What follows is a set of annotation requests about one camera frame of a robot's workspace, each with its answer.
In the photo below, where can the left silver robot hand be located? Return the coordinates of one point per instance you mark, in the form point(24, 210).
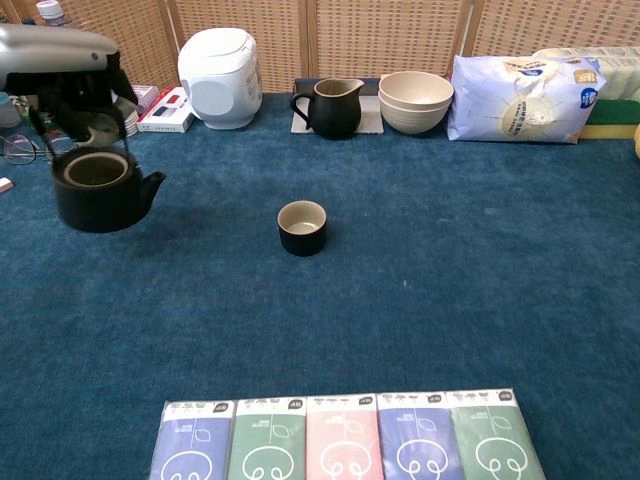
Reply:
point(55, 55)

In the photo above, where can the black cast iron teapot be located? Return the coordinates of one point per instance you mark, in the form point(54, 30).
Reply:
point(100, 205)

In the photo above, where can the clear water bottle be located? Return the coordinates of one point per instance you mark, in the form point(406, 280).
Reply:
point(50, 12)

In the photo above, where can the purple box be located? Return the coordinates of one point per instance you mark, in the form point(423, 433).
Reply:
point(147, 95)

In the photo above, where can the white jar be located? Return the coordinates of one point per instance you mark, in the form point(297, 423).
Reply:
point(131, 122)

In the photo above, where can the eyeglasses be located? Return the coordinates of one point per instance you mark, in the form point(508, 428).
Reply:
point(17, 150)

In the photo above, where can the red white box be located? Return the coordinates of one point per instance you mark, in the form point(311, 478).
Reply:
point(167, 112)

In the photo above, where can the white eraser block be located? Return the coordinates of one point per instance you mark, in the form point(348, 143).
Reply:
point(5, 185)

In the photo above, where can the white rice cooker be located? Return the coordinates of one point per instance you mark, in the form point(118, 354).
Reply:
point(220, 80)

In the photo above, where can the black ceramic pitcher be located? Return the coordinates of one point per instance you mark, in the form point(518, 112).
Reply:
point(337, 117)

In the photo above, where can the black tea cup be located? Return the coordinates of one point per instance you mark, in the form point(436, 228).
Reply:
point(302, 240)

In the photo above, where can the grey tray with blue edge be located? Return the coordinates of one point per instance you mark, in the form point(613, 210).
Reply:
point(371, 115)

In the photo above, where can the woven folding screen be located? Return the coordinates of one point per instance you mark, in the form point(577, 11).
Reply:
point(390, 35)

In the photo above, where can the beige bowl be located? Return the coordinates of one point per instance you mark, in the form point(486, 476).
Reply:
point(412, 122)
point(415, 92)

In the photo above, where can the blue carpet mat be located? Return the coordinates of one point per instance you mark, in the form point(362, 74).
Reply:
point(400, 275)

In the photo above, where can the blue tissue pack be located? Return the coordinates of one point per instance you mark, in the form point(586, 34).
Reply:
point(192, 445)
point(417, 440)

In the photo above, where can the green tissue pack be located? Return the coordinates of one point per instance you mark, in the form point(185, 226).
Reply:
point(267, 445)
point(492, 435)

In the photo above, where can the pale blue plastic bag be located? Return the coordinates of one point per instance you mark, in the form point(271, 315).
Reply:
point(520, 105)

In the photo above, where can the pink tissue pack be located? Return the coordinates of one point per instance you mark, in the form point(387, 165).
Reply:
point(342, 442)

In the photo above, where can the green yellow scouring sponge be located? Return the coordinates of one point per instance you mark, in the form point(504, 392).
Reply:
point(612, 117)

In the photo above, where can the white tissue pack bundle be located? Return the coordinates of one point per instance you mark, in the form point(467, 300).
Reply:
point(620, 65)

